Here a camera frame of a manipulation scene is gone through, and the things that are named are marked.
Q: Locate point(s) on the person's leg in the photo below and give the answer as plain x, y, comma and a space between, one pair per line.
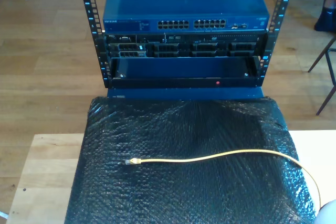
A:
325, 20

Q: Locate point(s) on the black bubble wrap mat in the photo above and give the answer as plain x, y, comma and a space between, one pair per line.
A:
183, 195

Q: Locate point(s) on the black metal chair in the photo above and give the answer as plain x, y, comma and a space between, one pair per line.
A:
321, 55

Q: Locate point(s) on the blue network switch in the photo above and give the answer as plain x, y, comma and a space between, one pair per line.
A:
183, 3

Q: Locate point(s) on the dark rack base plate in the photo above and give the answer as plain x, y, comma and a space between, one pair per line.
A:
189, 94

